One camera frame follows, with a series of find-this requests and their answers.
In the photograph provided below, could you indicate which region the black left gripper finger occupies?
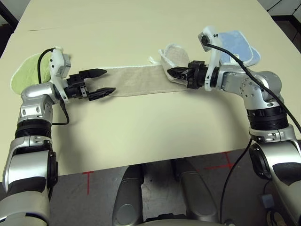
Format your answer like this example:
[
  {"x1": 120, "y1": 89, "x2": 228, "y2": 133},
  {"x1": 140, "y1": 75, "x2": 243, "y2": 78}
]
[
  {"x1": 88, "y1": 87, "x2": 116, "y2": 101},
  {"x1": 79, "y1": 68, "x2": 108, "y2": 78}
]

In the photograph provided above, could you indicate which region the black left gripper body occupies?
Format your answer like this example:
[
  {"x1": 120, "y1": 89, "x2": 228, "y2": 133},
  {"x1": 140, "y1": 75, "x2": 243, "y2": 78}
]
[{"x1": 62, "y1": 70, "x2": 91, "y2": 101}]

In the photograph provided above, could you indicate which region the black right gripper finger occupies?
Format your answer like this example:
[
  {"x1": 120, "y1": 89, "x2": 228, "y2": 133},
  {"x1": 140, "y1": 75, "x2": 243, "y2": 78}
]
[
  {"x1": 168, "y1": 72, "x2": 188, "y2": 80},
  {"x1": 166, "y1": 66, "x2": 189, "y2": 73}
]

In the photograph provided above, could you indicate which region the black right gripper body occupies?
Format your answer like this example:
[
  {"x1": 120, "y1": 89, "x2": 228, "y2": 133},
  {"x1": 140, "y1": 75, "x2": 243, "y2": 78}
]
[{"x1": 182, "y1": 60, "x2": 210, "y2": 89}]

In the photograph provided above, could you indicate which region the beige towel with white trim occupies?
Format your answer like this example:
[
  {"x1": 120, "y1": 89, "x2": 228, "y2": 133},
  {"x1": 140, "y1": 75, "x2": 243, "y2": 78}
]
[{"x1": 101, "y1": 43, "x2": 191, "y2": 97}]

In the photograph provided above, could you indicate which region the folded light blue towel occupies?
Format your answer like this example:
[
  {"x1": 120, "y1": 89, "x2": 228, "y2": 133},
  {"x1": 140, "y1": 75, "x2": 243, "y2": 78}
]
[{"x1": 217, "y1": 30, "x2": 261, "y2": 68}]

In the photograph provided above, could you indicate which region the folded light green towel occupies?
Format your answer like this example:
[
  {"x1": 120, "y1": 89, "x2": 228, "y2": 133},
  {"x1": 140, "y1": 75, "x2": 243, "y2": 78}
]
[{"x1": 10, "y1": 53, "x2": 56, "y2": 94}]

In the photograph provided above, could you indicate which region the black low platform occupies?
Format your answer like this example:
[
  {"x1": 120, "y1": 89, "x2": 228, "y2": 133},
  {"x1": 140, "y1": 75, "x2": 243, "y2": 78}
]
[{"x1": 271, "y1": 14, "x2": 301, "y2": 55}]

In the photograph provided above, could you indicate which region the grey robot left leg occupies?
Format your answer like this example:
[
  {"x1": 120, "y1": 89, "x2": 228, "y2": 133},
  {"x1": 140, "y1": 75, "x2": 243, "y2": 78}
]
[{"x1": 112, "y1": 164, "x2": 144, "y2": 226}]

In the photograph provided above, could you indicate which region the grey robot leg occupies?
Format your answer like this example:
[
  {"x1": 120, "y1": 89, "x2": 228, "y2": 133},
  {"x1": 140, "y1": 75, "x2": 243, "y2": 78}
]
[
  {"x1": 173, "y1": 159, "x2": 219, "y2": 223},
  {"x1": 112, "y1": 164, "x2": 144, "y2": 226}
]

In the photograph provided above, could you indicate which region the grey robot right leg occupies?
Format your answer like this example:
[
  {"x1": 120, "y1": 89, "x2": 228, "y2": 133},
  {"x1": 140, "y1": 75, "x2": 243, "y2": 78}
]
[{"x1": 173, "y1": 159, "x2": 219, "y2": 223}]

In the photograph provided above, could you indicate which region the grey power adapter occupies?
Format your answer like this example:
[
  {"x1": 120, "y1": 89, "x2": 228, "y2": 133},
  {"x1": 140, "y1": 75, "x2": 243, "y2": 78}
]
[{"x1": 260, "y1": 194, "x2": 275, "y2": 209}]

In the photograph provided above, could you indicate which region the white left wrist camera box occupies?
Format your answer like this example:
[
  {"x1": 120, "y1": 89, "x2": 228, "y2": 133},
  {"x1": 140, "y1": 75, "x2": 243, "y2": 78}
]
[{"x1": 48, "y1": 46, "x2": 72, "y2": 103}]

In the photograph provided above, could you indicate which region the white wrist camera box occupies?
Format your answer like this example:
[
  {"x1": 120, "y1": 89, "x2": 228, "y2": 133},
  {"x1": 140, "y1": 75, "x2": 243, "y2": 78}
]
[
  {"x1": 48, "y1": 46, "x2": 72, "y2": 103},
  {"x1": 197, "y1": 25, "x2": 222, "y2": 91}
]

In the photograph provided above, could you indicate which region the black left wrist camera cable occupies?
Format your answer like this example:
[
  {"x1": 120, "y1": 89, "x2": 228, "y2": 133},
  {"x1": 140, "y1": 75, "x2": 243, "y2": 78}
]
[{"x1": 37, "y1": 48, "x2": 70, "y2": 125}]

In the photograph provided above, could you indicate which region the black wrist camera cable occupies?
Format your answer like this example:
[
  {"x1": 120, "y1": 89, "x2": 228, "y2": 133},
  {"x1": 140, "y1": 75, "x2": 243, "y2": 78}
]
[
  {"x1": 203, "y1": 37, "x2": 301, "y2": 226},
  {"x1": 37, "y1": 48, "x2": 70, "y2": 125}
]

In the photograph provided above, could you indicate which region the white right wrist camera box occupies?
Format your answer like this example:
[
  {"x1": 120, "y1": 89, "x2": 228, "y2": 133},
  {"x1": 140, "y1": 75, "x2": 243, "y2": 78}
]
[{"x1": 197, "y1": 25, "x2": 222, "y2": 91}]

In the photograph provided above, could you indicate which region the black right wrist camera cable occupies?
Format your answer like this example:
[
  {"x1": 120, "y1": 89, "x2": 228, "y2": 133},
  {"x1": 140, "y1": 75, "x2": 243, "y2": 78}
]
[{"x1": 203, "y1": 37, "x2": 301, "y2": 226}]

